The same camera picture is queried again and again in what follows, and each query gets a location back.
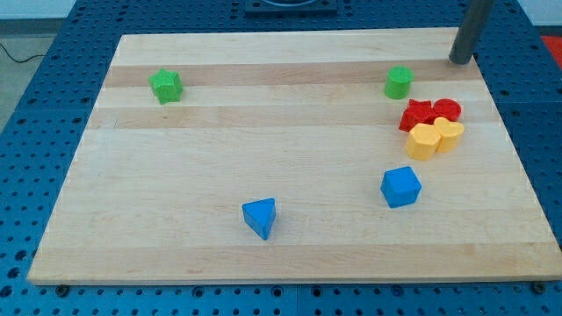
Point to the green cylinder block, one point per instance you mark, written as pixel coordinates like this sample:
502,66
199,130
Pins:
398,82

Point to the light wooden board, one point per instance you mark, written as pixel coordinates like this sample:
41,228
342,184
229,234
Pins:
154,192

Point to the blue triangle block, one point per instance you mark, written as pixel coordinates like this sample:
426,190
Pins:
260,215

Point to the blue cube block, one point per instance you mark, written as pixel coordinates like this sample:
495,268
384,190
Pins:
400,186

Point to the green star block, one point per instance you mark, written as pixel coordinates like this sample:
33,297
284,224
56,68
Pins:
166,86

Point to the yellow hexagon block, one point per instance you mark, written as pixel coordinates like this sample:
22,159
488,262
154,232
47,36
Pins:
422,141

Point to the red star block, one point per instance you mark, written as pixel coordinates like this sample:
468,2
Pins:
417,112

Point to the red cylinder block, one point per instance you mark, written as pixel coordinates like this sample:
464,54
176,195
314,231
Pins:
447,108

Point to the yellow heart block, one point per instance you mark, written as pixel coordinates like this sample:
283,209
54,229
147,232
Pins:
451,133

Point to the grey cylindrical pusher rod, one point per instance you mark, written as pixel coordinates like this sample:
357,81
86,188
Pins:
469,32

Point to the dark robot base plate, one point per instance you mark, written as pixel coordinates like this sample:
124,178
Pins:
274,7

